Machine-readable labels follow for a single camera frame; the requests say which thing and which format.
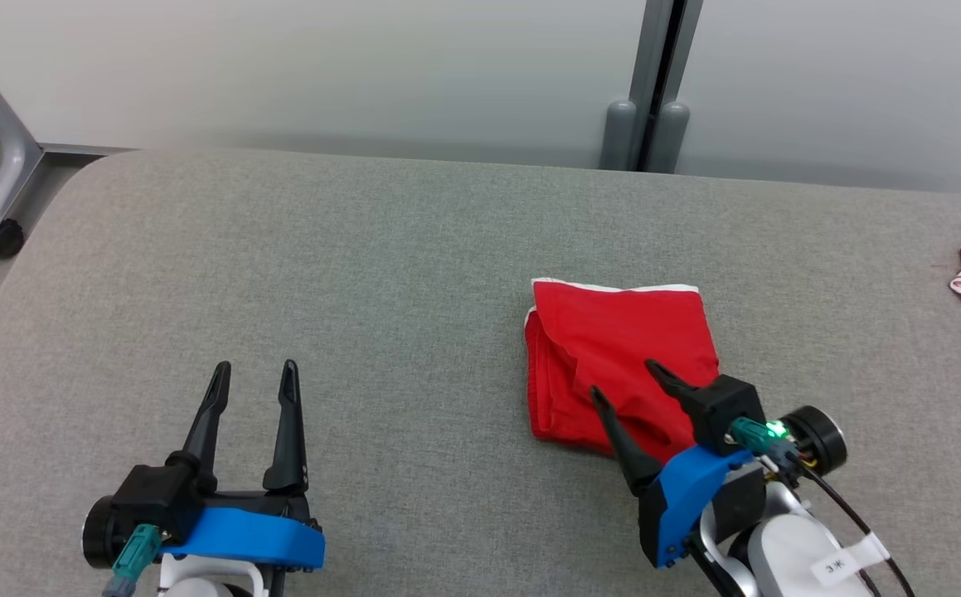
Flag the black cable teal plug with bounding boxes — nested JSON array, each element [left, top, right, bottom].
[[101, 523, 164, 597], [729, 417, 919, 597]]

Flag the black left cable teal plug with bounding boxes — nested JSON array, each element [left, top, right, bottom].
[[101, 523, 164, 597]]

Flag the white cable tag with print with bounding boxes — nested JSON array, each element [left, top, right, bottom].
[[811, 532, 892, 586]]

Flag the black right cable teal plug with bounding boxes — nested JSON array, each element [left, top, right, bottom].
[[729, 417, 919, 597]]

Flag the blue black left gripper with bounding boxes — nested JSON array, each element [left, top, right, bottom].
[[161, 359, 326, 572]]

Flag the grey fabric sofa cushion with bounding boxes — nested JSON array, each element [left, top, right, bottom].
[[0, 148, 961, 597]]

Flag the grey wall post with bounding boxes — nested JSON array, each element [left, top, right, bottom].
[[599, 0, 705, 173]]

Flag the grey metal frame with caster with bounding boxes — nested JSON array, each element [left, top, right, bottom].
[[0, 46, 131, 259]]

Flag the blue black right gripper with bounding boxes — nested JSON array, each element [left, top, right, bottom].
[[590, 359, 769, 570]]

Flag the red shorts with white stripe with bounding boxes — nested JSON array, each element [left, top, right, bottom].
[[524, 278, 722, 466]]

